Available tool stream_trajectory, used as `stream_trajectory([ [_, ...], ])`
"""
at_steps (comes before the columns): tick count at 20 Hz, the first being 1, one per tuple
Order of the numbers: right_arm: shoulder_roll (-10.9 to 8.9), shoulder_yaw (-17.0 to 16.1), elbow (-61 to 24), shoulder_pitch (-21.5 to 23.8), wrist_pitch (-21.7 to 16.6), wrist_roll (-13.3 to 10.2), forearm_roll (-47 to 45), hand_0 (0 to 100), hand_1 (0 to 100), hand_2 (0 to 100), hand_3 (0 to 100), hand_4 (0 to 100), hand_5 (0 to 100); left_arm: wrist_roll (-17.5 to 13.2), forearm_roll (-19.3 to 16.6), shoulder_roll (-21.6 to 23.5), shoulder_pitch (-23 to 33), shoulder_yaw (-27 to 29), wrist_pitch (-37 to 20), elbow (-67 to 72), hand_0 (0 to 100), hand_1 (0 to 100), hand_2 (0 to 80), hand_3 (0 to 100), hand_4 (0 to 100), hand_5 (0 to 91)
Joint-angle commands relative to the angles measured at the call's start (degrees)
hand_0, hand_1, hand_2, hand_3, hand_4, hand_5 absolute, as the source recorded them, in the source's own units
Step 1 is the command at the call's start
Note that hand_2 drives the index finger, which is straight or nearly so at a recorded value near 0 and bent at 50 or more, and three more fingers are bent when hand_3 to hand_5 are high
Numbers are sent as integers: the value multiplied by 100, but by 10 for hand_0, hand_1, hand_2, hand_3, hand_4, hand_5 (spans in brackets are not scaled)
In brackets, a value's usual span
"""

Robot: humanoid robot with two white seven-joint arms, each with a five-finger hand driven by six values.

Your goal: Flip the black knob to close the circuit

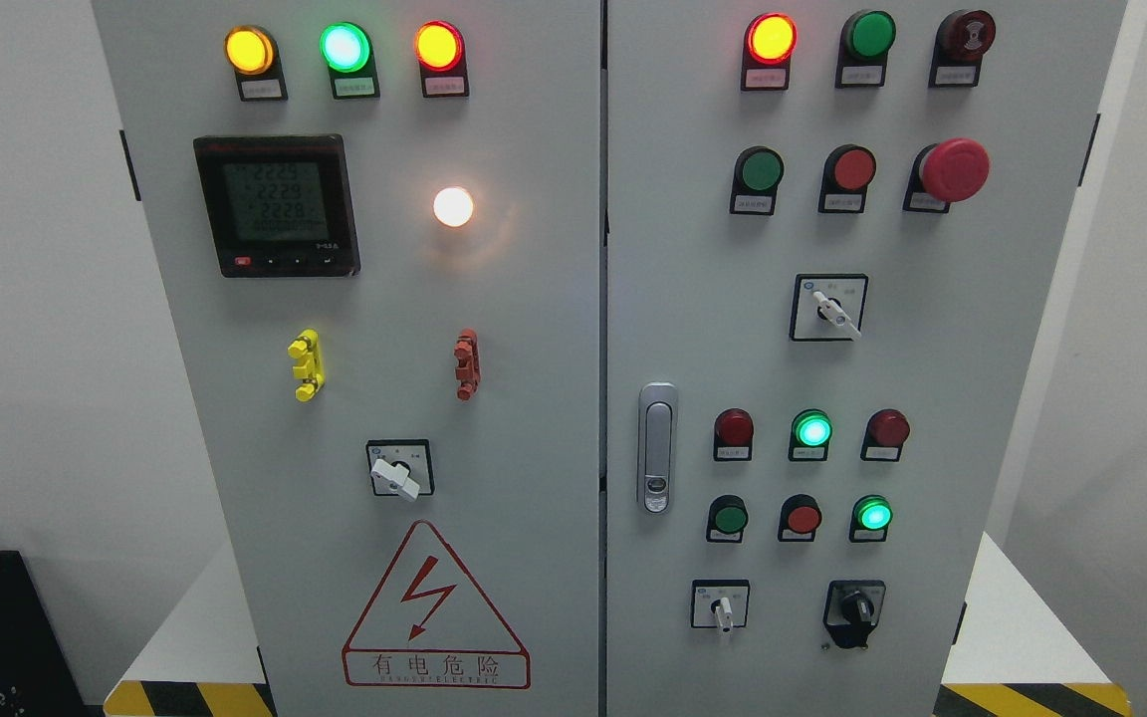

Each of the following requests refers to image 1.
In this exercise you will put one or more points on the green push button top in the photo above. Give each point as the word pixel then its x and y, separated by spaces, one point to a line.
pixel 865 40

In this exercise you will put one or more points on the red lit indicator lamp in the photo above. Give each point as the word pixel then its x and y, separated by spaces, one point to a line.
pixel 441 55
pixel 770 41

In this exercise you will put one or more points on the white selector switch upper right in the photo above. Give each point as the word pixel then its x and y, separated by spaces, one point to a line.
pixel 828 307

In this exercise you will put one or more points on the grey right cabinet door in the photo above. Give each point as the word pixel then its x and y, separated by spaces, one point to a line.
pixel 703 299

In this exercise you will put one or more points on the grey cabinet door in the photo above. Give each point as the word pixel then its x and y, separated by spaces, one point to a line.
pixel 703 299
pixel 517 466

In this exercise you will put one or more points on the red electrical hazard sign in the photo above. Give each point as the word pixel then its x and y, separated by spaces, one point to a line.
pixel 429 624

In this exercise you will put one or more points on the yellow lit indicator lamp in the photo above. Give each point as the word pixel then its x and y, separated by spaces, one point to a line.
pixel 254 56

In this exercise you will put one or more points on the red push button second row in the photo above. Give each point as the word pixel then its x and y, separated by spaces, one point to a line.
pixel 846 175

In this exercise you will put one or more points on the red push button lower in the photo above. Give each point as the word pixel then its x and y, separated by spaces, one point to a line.
pixel 800 517

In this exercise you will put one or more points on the red lit indicator lamp right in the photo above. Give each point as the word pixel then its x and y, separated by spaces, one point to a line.
pixel 770 41

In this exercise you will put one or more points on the black digital power meter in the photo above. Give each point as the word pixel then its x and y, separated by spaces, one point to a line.
pixel 279 205

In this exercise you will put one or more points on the green push button second row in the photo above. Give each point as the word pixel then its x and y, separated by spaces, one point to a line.
pixel 756 177

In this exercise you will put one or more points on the white selector switch lower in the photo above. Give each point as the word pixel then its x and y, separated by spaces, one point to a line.
pixel 722 605

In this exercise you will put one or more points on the green lit push button lower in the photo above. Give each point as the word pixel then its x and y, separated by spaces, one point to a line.
pixel 871 517

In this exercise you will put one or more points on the white lit indicator lamp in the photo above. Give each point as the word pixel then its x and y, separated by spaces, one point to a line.
pixel 453 206

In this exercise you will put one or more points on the white selector switch left door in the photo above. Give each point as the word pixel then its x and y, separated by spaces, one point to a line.
pixel 400 467

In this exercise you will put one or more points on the dark red indicator lamp right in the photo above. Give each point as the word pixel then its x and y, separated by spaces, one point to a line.
pixel 885 436

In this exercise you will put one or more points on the dark red indicator lamp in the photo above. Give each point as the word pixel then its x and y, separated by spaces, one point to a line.
pixel 733 431
pixel 885 436

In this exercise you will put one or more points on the green lit lamp middle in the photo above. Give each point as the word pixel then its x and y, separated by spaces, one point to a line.
pixel 810 434

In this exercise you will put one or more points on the silver door latch handle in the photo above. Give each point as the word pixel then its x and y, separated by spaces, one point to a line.
pixel 657 407

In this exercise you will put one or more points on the red emergency stop button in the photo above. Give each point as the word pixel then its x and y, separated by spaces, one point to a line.
pixel 945 172

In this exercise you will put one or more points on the white selector switch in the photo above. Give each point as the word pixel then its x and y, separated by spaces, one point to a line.
pixel 828 307
pixel 722 605

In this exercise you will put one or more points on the green lit indicator lamp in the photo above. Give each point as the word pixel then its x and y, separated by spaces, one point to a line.
pixel 349 57

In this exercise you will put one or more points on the yellow terminal connector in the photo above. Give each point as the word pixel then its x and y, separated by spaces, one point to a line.
pixel 305 352

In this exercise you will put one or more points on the black knob selector switch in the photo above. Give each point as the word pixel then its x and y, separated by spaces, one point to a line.
pixel 852 611

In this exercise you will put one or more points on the white platform hazard striped edge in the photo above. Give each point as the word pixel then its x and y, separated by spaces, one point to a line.
pixel 1013 656

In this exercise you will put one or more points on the grey left cabinet door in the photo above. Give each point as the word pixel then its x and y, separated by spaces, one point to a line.
pixel 517 466

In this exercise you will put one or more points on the red lit indicator lamp left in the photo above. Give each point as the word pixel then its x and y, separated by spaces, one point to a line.
pixel 441 55

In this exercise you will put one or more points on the dark red indicator lamp left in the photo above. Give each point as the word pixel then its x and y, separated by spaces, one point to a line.
pixel 733 431

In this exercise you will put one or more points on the red terminal connector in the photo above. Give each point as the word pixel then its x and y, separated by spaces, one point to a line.
pixel 468 367

